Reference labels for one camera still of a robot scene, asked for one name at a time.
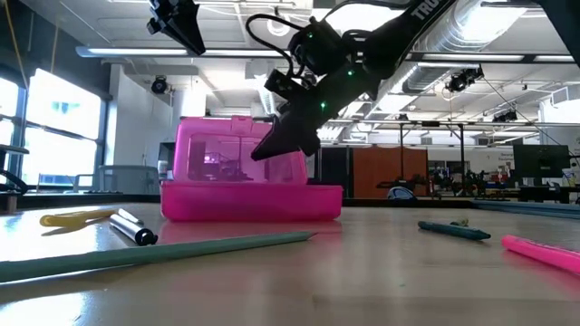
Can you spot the long ceiling light strip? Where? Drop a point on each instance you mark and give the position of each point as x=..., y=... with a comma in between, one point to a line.
x=136, y=52

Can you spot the dark blue-green crayon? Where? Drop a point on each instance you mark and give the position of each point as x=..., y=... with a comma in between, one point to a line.
x=453, y=231

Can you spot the black aluminium table frame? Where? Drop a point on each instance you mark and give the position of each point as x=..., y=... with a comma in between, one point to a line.
x=90, y=199

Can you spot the long green pencil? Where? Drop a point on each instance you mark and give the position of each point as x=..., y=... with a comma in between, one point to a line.
x=136, y=256

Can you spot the large bright window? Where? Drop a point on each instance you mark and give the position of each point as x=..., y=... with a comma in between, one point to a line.
x=63, y=113

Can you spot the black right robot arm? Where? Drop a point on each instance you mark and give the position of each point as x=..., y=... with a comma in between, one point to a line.
x=408, y=27

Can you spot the silver marker with black cap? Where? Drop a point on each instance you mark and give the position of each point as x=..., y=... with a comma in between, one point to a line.
x=129, y=228

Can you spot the blue and white helmet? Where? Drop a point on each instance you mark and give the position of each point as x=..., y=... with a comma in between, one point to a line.
x=401, y=194

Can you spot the black cabinet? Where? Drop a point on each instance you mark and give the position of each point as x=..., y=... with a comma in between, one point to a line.
x=334, y=172

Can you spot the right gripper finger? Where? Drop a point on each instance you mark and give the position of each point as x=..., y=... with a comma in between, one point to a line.
x=310, y=144
x=278, y=140

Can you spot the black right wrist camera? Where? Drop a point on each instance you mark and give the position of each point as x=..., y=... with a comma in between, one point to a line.
x=281, y=85

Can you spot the black ceiling spotlight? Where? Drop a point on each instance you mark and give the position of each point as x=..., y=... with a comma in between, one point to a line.
x=159, y=84
x=460, y=81

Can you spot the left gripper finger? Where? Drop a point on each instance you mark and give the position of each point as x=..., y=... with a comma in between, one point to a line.
x=192, y=34

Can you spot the orange partition panel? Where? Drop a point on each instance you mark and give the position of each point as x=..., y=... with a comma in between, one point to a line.
x=385, y=167

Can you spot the pink highlighter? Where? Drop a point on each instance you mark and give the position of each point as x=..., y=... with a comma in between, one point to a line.
x=544, y=254

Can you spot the black computer monitor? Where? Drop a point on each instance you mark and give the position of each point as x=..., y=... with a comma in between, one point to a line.
x=541, y=163
x=165, y=154

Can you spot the pink plastic supply box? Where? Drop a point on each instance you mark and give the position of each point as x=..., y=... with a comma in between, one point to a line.
x=249, y=201

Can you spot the silver ventilation duct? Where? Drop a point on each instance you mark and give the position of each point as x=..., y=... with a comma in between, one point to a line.
x=476, y=22

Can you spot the white ceiling light panel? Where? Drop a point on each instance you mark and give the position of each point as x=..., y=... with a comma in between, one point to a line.
x=358, y=18

